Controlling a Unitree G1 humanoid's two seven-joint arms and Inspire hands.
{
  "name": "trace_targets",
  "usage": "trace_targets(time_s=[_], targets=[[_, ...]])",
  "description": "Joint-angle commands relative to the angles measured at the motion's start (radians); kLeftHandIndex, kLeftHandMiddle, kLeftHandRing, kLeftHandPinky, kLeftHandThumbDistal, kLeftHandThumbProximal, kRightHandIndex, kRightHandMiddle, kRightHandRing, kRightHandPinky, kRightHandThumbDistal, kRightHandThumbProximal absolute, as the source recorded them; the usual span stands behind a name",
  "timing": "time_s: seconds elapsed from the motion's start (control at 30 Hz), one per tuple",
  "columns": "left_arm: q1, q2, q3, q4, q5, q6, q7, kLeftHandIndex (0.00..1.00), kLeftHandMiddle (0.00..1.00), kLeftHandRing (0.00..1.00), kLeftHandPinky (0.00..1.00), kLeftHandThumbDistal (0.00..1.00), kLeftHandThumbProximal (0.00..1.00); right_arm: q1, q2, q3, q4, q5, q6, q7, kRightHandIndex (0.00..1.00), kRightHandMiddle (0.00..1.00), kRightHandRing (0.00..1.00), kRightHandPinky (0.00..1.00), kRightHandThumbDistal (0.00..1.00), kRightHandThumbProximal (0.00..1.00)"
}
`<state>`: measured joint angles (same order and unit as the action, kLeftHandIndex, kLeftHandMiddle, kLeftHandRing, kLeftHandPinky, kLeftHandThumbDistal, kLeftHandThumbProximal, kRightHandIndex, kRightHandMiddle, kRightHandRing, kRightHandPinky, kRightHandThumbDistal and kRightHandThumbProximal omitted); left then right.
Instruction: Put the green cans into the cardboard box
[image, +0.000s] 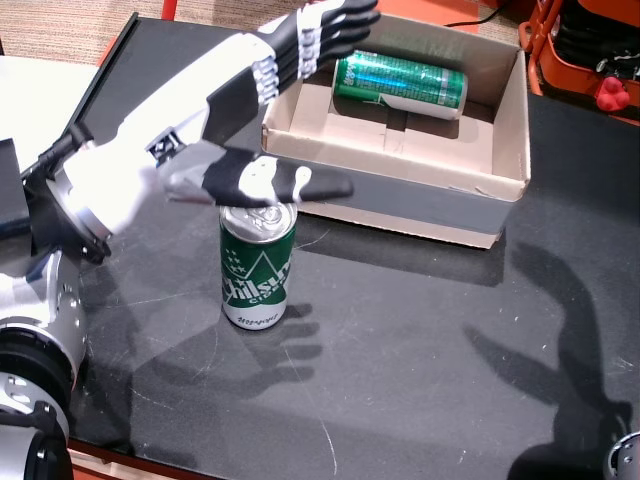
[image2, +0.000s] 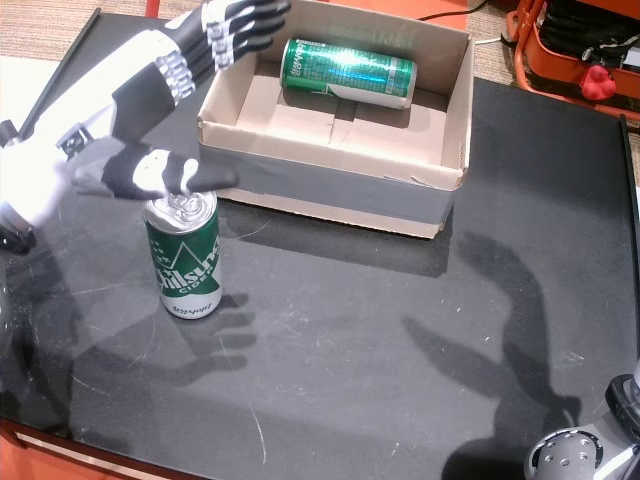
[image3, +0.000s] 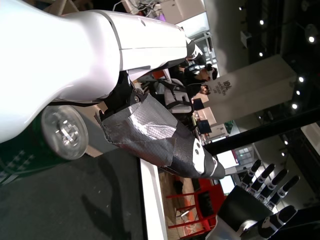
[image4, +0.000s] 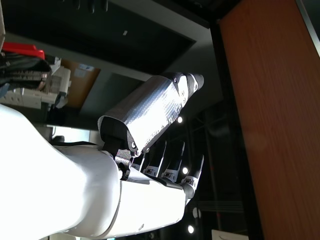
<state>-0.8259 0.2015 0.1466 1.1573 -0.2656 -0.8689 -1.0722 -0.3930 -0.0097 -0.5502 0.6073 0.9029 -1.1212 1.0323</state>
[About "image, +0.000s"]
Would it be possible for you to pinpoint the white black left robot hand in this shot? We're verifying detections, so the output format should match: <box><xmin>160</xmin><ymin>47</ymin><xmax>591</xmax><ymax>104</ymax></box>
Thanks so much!
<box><xmin>49</xmin><ymin>0</ymin><xmax>382</xmax><ymax>236</ymax></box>

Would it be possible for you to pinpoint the green Chilsung cider can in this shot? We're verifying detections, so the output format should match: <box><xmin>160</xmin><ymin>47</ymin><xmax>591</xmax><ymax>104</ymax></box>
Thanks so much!
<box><xmin>331</xmin><ymin>49</ymin><xmax>470</xmax><ymax>121</ymax></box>
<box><xmin>218</xmin><ymin>201</ymin><xmax>299</xmax><ymax>331</ymax></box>

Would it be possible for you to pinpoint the open cardboard box gray tape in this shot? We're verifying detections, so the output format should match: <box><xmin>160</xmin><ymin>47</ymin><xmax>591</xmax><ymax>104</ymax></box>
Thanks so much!
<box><xmin>260</xmin><ymin>12</ymin><xmax>532</xmax><ymax>251</ymax></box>

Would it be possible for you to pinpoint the white side table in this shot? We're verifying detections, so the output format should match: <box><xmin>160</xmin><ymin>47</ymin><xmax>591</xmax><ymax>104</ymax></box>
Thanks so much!
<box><xmin>0</xmin><ymin>54</ymin><xmax>101</xmax><ymax>151</ymax></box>

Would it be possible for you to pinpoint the orange flat board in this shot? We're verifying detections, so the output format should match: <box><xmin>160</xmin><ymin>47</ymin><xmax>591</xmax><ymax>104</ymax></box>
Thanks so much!
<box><xmin>372</xmin><ymin>0</ymin><xmax>506</xmax><ymax>31</ymax></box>

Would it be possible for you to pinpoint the orange tool cart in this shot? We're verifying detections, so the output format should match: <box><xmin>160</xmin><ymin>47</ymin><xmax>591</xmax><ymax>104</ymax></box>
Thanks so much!
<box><xmin>517</xmin><ymin>0</ymin><xmax>640</xmax><ymax>126</ymax></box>

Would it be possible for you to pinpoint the red rubber toy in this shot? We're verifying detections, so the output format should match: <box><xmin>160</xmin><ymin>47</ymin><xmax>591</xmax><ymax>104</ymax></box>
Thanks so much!
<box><xmin>597</xmin><ymin>76</ymin><xmax>630</xmax><ymax>113</ymax></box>

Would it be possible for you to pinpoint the black cable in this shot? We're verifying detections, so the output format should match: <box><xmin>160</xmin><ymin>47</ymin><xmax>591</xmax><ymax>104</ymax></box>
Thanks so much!
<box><xmin>443</xmin><ymin>3</ymin><xmax>509</xmax><ymax>29</ymax></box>

